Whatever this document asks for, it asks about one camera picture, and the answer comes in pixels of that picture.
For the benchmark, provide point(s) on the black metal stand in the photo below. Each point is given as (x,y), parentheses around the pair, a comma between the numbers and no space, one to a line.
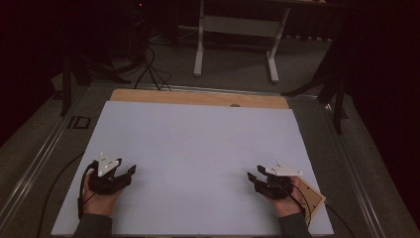
(338,109)
(66,92)

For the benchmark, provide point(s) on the person's left hand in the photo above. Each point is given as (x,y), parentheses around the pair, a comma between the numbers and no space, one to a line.
(99,205)

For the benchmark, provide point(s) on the black floor socket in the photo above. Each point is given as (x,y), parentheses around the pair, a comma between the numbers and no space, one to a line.
(79,122)

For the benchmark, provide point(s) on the grey table grommet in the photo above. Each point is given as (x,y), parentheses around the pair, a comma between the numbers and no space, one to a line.
(235,105)

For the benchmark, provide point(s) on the white metal desk frame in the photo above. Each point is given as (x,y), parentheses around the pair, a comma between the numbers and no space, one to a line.
(237,26)

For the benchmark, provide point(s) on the person's right hand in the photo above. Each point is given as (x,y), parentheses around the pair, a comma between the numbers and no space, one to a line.
(290,206)

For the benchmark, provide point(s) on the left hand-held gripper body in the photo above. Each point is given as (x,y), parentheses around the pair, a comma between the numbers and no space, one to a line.
(105,183)

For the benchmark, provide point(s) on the white table mat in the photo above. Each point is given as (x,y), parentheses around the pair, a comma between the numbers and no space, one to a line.
(198,148)

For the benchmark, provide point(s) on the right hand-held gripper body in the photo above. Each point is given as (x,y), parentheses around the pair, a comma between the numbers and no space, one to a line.
(274,188)

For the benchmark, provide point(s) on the wooden photo frame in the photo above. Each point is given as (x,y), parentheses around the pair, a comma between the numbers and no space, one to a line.
(316,198)

